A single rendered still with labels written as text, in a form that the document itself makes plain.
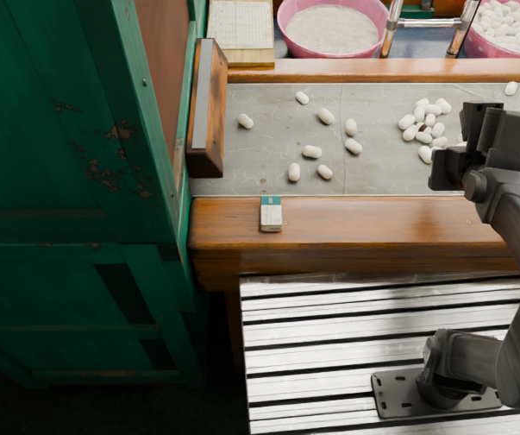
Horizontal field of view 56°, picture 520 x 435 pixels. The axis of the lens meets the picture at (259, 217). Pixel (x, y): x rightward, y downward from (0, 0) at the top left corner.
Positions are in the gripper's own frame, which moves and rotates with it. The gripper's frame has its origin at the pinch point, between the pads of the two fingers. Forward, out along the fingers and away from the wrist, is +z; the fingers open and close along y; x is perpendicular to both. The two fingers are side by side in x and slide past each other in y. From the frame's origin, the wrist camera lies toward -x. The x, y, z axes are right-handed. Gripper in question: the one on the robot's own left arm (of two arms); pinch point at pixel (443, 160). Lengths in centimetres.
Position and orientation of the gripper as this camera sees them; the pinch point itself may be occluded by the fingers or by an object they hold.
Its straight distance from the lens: 91.0
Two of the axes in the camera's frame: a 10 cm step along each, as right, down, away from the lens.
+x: 0.0, 9.6, 2.9
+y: -10.0, 0.1, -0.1
